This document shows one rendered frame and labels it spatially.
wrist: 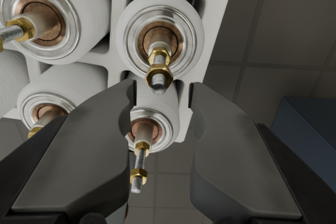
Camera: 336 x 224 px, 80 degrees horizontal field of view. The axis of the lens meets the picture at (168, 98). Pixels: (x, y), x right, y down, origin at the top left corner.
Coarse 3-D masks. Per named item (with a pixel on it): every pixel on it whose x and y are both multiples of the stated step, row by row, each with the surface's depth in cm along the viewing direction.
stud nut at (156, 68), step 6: (150, 66) 14; (156, 66) 13; (162, 66) 13; (150, 72) 13; (156, 72) 13; (162, 72) 13; (168, 72) 13; (150, 78) 14; (168, 78) 14; (150, 84) 14; (168, 84) 14
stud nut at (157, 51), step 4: (156, 48) 17; (160, 48) 17; (164, 48) 17; (152, 52) 17; (156, 52) 17; (160, 52) 17; (164, 52) 17; (152, 56) 17; (164, 56) 17; (168, 56) 17; (148, 60) 17; (152, 60) 17; (168, 60) 17
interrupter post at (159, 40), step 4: (152, 36) 21; (156, 36) 20; (160, 36) 19; (164, 36) 20; (152, 40) 19; (156, 40) 18; (160, 40) 18; (164, 40) 19; (168, 40) 20; (152, 44) 18; (156, 44) 18; (160, 44) 18; (164, 44) 18; (168, 44) 18; (148, 48) 18; (152, 48) 18; (168, 48) 18; (148, 52) 18; (168, 52) 18; (148, 56) 19
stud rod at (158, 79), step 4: (156, 56) 16; (160, 56) 16; (156, 60) 16; (160, 60) 16; (164, 60) 16; (152, 76) 13; (156, 76) 13; (160, 76) 13; (164, 76) 14; (152, 80) 13; (156, 80) 12; (160, 80) 12; (164, 80) 13; (152, 84) 12; (156, 84) 12; (160, 84) 12; (164, 84) 12; (152, 88) 13; (156, 88) 13; (160, 88) 13; (164, 88) 13; (156, 92) 13; (160, 92) 13
